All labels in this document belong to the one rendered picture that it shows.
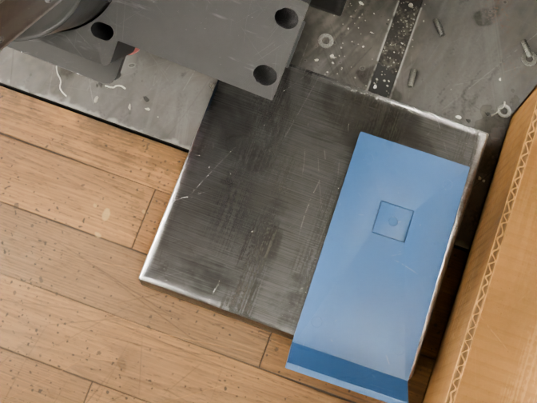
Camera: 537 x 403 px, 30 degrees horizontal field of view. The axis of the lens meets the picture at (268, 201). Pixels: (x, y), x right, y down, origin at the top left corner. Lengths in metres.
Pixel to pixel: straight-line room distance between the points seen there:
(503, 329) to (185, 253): 0.20
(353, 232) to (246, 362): 0.10
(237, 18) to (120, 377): 0.26
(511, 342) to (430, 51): 0.19
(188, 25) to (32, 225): 0.25
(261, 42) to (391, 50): 0.26
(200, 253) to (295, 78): 0.12
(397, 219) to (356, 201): 0.03
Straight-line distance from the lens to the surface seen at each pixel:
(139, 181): 0.63
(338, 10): 0.66
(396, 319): 0.59
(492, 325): 0.62
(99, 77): 0.48
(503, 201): 0.58
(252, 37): 0.42
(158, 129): 0.64
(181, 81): 0.65
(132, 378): 0.61
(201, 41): 0.42
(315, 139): 0.62
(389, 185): 0.61
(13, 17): 0.34
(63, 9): 0.38
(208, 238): 0.60
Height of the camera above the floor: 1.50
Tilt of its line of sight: 75 degrees down
